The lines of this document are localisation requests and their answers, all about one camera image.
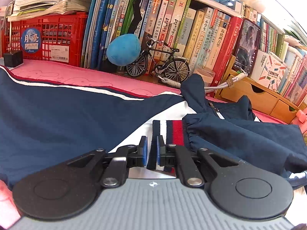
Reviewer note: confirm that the row of small pastel books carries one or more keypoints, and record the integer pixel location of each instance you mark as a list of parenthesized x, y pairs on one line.
[(287, 60)]

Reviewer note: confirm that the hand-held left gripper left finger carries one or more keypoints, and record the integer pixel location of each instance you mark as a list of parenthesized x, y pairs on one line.
[(143, 151)]

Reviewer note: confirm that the blue egg-shaped plush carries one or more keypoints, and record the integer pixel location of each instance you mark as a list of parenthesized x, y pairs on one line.
[(123, 49)]

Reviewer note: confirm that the pink triangular toy house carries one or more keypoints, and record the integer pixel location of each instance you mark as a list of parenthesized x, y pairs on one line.
[(302, 119)]

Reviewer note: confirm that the red plastic crate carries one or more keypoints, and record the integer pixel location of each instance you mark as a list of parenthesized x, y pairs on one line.
[(62, 31)]

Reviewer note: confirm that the smartphone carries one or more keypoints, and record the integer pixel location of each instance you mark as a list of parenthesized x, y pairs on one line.
[(247, 45)]

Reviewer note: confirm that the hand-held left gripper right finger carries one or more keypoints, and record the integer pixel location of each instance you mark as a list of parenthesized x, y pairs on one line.
[(159, 151)]

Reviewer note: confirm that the navy and white jacket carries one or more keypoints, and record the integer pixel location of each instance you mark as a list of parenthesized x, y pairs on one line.
[(72, 119)]

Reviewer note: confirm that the clear pink jar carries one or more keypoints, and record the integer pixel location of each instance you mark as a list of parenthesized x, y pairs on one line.
[(203, 75)]

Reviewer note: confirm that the white illustrated box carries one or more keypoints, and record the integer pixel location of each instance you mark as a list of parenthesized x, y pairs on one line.
[(271, 69)]

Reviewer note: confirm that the black model bicycle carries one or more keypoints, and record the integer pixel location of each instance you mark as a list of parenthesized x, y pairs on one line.
[(177, 68)]

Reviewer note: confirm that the small black block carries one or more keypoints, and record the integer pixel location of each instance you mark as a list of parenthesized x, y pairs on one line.
[(13, 58)]

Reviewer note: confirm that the row of tall colourful books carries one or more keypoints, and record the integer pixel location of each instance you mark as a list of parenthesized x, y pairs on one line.
[(191, 36)]

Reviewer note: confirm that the wooden drawer organizer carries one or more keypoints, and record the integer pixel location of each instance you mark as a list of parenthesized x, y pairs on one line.
[(261, 93)]

